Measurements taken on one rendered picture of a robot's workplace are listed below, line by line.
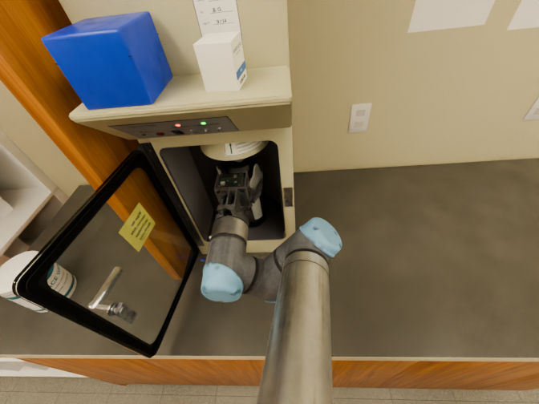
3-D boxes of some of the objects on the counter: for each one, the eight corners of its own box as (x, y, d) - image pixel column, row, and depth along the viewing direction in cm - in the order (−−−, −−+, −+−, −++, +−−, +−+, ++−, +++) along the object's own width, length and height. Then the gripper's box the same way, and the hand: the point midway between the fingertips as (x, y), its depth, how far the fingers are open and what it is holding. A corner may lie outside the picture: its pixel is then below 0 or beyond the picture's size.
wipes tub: (49, 273, 85) (11, 250, 74) (84, 272, 84) (51, 249, 73) (22, 313, 76) (-25, 293, 65) (61, 313, 75) (20, 292, 64)
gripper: (265, 208, 49) (268, 145, 63) (187, 212, 51) (206, 149, 64) (269, 232, 56) (271, 170, 69) (200, 235, 57) (215, 173, 71)
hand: (241, 170), depth 68 cm, fingers closed on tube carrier, 10 cm apart
